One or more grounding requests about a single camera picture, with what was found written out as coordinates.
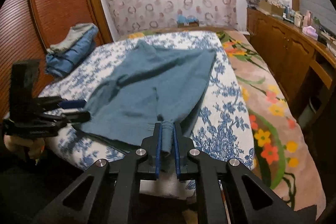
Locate teal blue pants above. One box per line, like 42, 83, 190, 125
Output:
75, 40, 216, 153

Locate person's left hand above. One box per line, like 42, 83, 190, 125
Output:
3, 135, 45, 159

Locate blue floral white bedspread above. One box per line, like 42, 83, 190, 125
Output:
36, 30, 257, 198

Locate folded blue denim jeans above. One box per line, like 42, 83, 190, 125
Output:
45, 30, 98, 78

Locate folded grey garment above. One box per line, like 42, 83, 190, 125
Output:
47, 23, 98, 54

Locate colourful floral blanket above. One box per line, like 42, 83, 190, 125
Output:
126, 28, 328, 219

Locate brown louvered wardrobe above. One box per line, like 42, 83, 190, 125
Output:
1, 0, 113, 117

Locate cardboard box with blue items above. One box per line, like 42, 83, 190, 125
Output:
177, 14, 199, 28

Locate wooden sideboard cabinet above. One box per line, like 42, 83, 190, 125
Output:
247, 8, 335, 128

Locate cardboard box on sideboard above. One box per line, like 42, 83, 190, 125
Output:
257, 0, 285, 17

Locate pink item on sideboard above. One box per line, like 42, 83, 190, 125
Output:
302, 26, 318, 40

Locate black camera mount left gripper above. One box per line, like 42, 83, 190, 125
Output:
9, 59, 40, 122

